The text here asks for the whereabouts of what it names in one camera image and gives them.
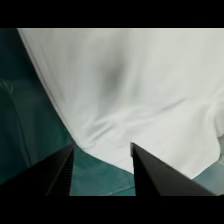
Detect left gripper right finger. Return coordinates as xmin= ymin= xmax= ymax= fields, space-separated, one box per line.
xmin=130 ymin=142 xmax=218 ymax=197

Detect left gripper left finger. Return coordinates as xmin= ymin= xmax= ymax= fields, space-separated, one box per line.
xmin=0 ymin=145 xmax=75 ymax=197

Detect white shirt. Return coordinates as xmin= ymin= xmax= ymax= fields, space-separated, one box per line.
xmin=17 ymin=28 xmax=224 ymax=180

